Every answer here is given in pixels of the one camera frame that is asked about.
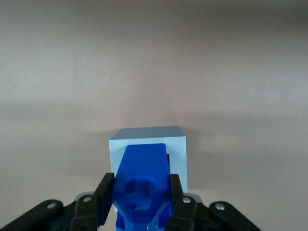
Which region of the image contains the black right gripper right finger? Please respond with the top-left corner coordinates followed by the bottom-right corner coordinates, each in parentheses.
top-left (163, 173), bottom-right (201, 231)

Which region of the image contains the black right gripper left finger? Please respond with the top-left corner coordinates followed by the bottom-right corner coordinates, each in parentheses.
top-left (70, 172), bottom-right (116, 231)

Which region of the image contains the blue plastic part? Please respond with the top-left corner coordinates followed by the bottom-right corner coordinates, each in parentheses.
top-left (112, 143), bottom-right (174, 231)

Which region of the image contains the gray cube base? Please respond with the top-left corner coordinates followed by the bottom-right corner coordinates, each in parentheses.
top-left (108, 125), bottom-right (188, 193)

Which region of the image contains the brown table cover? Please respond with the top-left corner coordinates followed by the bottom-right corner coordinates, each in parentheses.
top-left (0, 0), bottom-right (308, 231)

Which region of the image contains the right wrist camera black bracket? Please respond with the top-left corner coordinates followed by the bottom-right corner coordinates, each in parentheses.
top-left (0, 199), bottom-right (262, 231)

